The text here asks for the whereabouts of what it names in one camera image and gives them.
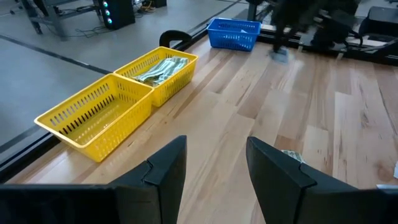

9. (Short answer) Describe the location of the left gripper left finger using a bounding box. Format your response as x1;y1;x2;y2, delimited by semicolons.
108;135;187;224

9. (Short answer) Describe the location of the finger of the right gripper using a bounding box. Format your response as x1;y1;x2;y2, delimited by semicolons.
272;20;287;53

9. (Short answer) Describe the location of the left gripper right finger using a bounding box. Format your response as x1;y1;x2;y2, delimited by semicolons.
245;136;358;224

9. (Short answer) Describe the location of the blue plastic basket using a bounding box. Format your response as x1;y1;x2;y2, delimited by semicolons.
206;17;262;52

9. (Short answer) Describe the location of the yellow plastic basket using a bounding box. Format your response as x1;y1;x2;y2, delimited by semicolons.
34;73;155;163
113;45;199;108

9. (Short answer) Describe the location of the computer case with green lights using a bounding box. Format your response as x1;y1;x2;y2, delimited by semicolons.
98;0;137;31

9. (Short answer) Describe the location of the black metal equipment cart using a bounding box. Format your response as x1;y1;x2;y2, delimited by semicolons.
18;0;103;41

